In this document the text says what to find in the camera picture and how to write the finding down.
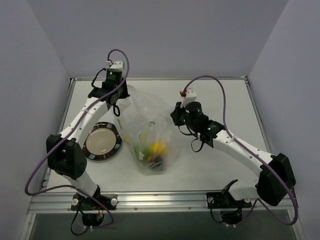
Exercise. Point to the yellow fake lemon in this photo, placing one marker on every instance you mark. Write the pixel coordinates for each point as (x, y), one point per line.
(158, 148)

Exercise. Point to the dark red fake fruit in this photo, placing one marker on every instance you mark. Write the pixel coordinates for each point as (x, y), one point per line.
(155, 161)

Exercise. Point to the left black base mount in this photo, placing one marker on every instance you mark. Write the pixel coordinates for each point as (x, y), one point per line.
(87, 204)

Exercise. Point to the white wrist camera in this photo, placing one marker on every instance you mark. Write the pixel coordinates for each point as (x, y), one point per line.
(189, 95)
(118, 65)

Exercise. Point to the aluminium front rail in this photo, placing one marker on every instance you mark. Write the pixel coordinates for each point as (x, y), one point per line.
(59, 201)

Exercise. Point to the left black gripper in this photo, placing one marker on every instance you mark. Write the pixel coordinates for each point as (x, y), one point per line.
(120, 92)

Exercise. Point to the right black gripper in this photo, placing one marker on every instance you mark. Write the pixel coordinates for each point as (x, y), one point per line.
(176, 114)

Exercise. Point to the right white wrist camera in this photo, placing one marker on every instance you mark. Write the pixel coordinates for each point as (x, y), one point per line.
(189, 95)

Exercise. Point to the green fake lime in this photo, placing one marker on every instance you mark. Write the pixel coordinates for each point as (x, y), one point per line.
(141, 152)

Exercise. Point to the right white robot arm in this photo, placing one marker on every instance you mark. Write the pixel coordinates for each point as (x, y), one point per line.
(274, 173)

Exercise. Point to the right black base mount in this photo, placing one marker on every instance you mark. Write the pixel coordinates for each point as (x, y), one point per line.
(219, 200)

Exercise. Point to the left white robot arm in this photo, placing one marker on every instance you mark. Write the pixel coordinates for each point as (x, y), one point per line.
(65, 150)

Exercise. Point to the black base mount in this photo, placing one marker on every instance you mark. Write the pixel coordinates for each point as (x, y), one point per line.
(219, 200)
(87, 204)

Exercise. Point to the round plate with dark rim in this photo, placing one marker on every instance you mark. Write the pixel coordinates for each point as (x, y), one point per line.
(103, 142)

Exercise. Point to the clear plastic bag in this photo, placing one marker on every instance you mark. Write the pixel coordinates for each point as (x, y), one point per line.
(144, 119)

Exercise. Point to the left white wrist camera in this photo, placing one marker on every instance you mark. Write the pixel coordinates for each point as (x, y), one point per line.
(118, 65)

